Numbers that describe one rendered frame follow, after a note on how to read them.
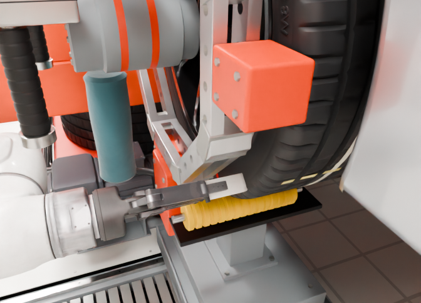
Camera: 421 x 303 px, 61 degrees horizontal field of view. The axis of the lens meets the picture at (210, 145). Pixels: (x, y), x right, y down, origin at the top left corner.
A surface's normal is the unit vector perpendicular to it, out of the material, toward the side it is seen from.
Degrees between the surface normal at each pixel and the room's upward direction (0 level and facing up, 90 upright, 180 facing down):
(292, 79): 90
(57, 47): 90
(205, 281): 0
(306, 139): 105
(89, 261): 0
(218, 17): 90
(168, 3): 49
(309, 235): 0
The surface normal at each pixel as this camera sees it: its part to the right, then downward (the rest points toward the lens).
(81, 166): 0.01, -0.87
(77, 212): 0.27, -0.29
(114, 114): 0.47, 0.44
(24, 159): 0.56, -0.78
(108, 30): 0.37, 0.29
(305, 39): -0.51, 0.34
